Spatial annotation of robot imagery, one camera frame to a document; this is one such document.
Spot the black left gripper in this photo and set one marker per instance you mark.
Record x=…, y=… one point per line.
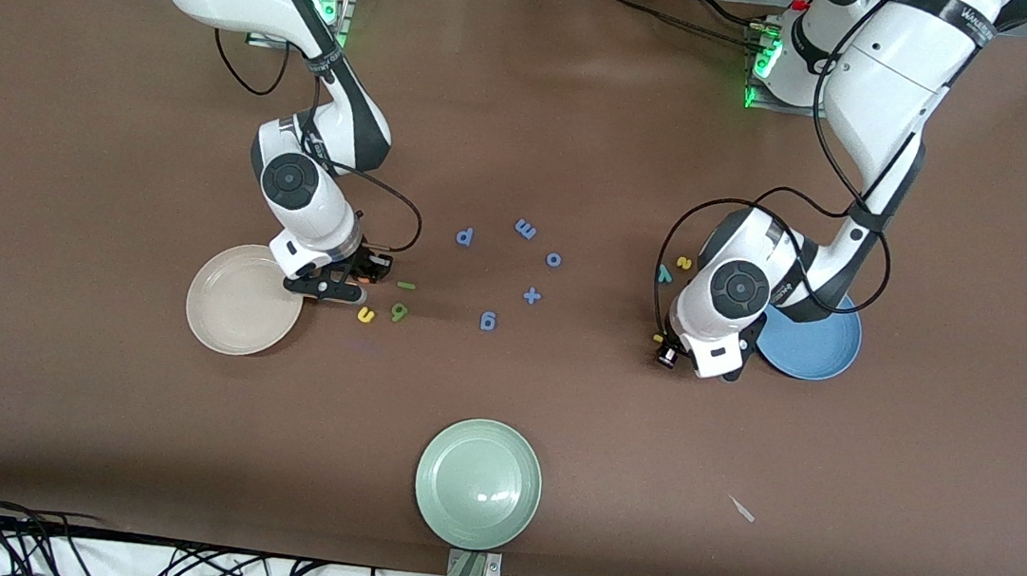
x=735, y=372

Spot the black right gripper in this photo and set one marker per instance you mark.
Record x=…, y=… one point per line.
x=370, y=264

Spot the yellow foam letter u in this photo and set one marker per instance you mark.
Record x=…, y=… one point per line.
x=365, y=320

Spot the green foam letter g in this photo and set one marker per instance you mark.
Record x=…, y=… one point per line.
x=397, y=320

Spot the teal foam letter y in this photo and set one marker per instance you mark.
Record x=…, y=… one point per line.
x=665, y=274

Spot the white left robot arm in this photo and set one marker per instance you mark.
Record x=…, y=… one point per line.
x=879, y=78

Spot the blue foam letter p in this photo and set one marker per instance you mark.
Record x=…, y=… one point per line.
x=471, y=234

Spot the blue foam letter g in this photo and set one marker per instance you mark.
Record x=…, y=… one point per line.
x=494, y=322

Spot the beige round plate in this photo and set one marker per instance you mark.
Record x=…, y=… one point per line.
x=235, y=306

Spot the blue round plate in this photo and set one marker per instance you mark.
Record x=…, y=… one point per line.
x=813, y=343

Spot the blue foam plus sign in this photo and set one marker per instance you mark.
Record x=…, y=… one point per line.
x=532, y=296

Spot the blue foam letter o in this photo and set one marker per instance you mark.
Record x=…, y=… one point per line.
x=549, y=258

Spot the blue foam letter m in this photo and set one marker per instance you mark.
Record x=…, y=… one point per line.
x=525, y=230

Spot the white tape scrap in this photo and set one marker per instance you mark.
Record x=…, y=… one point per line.
x=743, y=511

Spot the mint green round plate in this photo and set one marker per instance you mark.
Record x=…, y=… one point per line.
x=478, y=485

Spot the brown table cover sheet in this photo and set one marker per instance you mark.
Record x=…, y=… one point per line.
x=79, y=424

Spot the metal pole bracket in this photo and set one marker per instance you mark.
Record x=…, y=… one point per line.
x=494, y=567

